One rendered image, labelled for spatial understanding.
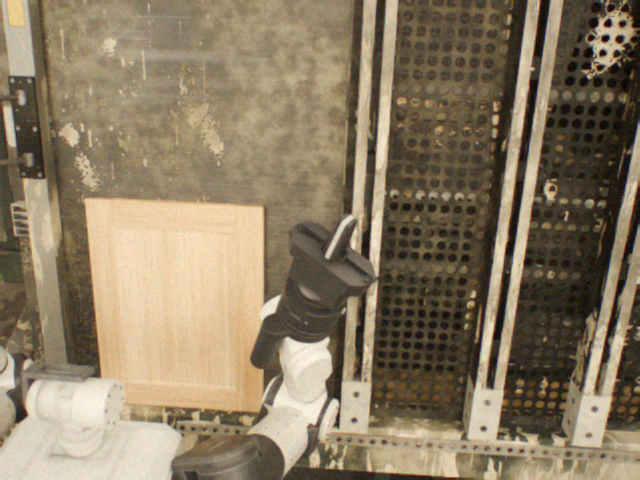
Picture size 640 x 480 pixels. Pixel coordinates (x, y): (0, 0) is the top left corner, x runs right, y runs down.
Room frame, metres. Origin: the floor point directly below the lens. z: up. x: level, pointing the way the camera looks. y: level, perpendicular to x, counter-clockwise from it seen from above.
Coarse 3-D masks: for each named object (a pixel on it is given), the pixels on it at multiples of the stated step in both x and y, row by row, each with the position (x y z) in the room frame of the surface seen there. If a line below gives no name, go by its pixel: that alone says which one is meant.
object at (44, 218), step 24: (24, 0) 1.02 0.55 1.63; (24, 24) 1.00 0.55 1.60; (24, 48) 0.98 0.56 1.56; (24, 72) 0.95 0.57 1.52; (48, 120) 0.93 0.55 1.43; (48, 144) 0.89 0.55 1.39; (48, 168) 0.86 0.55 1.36; (48, 192) 0.83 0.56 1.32; (48, 216) 0.80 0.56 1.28; (48, 240) 0.77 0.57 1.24; (48, 264) 0.74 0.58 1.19; (48, 288) 0.71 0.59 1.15; (48, 312) 0.68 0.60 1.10; (48, 336) 0.65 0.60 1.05; (72, 336) 0.67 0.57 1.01; (48, 360) 0.62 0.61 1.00; (72, 360) 0.63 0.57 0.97
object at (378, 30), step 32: (384, 0) 0.99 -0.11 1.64; (384, 32) 0.93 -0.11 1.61; (384, 64) 0.90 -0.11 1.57; (384, 96) 0.87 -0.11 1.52; (384, 128) 0.84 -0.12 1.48; (384, 160) 0.81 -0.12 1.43; (384, 192) 0.77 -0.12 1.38; (352, 320) 0.63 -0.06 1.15; (352, 352) 0.59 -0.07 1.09; (352, 384) 0.55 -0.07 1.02; (352, 416) 0.51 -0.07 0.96
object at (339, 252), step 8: (352, 216) 0.47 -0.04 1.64; (344, 224) 0.45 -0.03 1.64; (352, 224) 0.46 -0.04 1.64; (344, 232) 0.45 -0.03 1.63; (352, 232) 0.46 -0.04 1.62; (336, 240) 0.45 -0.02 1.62; (344, 240) 0.45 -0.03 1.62; (336, 248) 0.45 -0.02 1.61; (344, 248) 0.46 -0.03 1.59; (328, 256) 0.45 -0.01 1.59; (336, 256) 0.45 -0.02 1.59; (344, 256) 0.45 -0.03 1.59
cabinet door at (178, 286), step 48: (96, 240) 0.78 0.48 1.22; (144, 240) 0.78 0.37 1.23; (192, 240) 0.77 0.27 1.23; (240, 240) 0.77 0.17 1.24; (96, 288) 0.72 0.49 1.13; (144, 288) 0.72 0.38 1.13; (192, 288) 0.72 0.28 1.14; (240, 288) 0.71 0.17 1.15; (144, 336) 0.66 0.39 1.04; (192, 336) 0.66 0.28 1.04; (240, 336) 0.65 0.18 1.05; (144, 384) 0.59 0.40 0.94; (192, 384) 0.59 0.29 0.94; (240, 384) 0.59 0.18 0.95
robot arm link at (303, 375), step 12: (312, 348) 0.41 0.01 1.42; (324, 348) 0.42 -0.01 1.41; (300, 360) 0.40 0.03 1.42; (312, 360) 0.40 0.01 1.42; (324, 360) 0.40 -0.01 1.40; (288, 372) 0.40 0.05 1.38; (300, 372) 0.39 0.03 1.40; (312, 372) 0.40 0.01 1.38; (324, 372) 0.41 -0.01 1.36; (300, 384) 0.39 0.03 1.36; (312, 384) 0.40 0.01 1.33
